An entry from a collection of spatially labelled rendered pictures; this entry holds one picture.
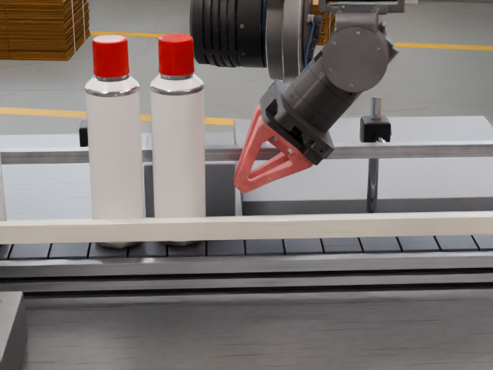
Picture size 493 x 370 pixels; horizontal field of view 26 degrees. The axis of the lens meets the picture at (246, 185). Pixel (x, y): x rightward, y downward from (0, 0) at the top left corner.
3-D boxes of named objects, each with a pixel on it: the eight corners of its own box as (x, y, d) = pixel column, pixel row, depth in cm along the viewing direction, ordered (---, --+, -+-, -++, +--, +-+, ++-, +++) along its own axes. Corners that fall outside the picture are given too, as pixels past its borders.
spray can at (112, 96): (91, 249, 105) (78, 45, 97) (95, 227, 110) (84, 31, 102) (144, 248, 105) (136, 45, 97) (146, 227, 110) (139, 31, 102)
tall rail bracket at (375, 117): (364, 260, 114) (371, 113, 108) (354, 232, 121) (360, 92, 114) (395, 260, 114) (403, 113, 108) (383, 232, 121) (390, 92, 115)
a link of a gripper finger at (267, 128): (212, 177, 102) (276, 105, 100) (211, 151, 109) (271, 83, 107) (265, 218, 104) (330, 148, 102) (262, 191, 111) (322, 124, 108)
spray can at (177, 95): (153, 247, 105) (147, 44, 98) (155, 225, 110) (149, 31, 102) (206, 246, 106) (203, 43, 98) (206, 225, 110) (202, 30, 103)
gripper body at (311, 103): (270, 122, 98) (323, 62, 96) (263, 90, 108) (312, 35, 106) (322, 164, 100) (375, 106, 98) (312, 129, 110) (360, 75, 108)
